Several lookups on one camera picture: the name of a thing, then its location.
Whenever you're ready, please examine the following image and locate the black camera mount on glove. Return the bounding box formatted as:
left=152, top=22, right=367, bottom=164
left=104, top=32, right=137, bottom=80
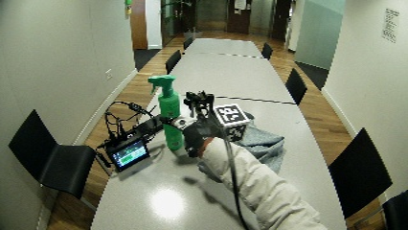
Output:
left=183, top=90, right=217, bottom=120

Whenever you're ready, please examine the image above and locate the brown wooden door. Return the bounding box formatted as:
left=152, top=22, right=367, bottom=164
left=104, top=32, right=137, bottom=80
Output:
left=129, top=0, right=149, bottom=51

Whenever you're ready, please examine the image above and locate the small black field monitor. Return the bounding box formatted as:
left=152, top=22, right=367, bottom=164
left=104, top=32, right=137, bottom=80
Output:
left=106, top=138, right=152, bottom=173

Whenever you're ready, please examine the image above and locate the grey cloth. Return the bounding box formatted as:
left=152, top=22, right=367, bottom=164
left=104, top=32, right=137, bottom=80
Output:
left=199, top=112, right=286, bottom=183

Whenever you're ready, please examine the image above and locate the black cable bundle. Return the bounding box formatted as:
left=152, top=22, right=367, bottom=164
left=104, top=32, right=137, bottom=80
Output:
left=96, top=100, right=159, bottom=169

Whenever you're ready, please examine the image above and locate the black glove cable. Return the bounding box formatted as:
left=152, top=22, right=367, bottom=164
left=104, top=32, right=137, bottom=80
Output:
left=207, top=104, right=253, bottom=230

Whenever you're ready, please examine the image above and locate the green spray bottle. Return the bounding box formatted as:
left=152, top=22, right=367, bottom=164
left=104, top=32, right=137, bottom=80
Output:
left=147, top=75, right=187, bottom=151

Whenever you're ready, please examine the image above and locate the white printed wall notice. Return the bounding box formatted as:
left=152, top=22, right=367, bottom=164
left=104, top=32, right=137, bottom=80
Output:
left=381, top=7, right=402, bottom=44

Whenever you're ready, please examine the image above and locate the frosted glass panel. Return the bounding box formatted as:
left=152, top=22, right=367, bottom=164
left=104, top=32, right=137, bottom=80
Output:
left=294, top=0, right=347, bottom=71

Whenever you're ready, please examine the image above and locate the black chair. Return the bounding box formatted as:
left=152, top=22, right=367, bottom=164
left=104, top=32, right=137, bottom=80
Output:
left=382, top=189, right=408, bottom=230
left=183, top=35, right=196, bottom=51
left=9, top=109, right=99, bottom=200
left=165, top=49, right=184, bottom=76
left=261, top=41, right=274, bottom=61
left=329, top=127, right=394, bottom=220
left=285, top=67, right=309, bottom=106

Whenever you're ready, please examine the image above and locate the white marker cube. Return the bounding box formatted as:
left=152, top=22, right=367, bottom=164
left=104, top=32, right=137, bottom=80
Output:
left=213, top=103, right=252, bottom=142

